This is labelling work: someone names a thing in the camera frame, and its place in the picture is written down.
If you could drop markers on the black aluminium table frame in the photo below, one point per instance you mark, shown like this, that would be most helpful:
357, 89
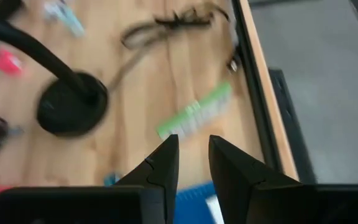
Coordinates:
253, 93

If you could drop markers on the small blue plastic basket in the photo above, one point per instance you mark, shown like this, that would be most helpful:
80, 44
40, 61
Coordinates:
191, 205

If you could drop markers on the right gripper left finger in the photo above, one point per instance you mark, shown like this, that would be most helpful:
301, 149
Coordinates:
163, 168

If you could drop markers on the white card in basket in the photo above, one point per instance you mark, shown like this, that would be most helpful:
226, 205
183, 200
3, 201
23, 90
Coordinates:
214, 211

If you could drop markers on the green toothbrush pack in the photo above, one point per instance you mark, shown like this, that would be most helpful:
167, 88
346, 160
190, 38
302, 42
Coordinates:
194, 112

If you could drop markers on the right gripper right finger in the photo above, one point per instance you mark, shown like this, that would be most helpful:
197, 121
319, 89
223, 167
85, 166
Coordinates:
235, 174

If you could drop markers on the small teal block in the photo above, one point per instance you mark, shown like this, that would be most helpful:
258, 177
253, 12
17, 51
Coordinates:
67, 18

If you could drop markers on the black gooseneck desk lamp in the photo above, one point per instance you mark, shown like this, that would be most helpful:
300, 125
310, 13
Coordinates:
73, 105

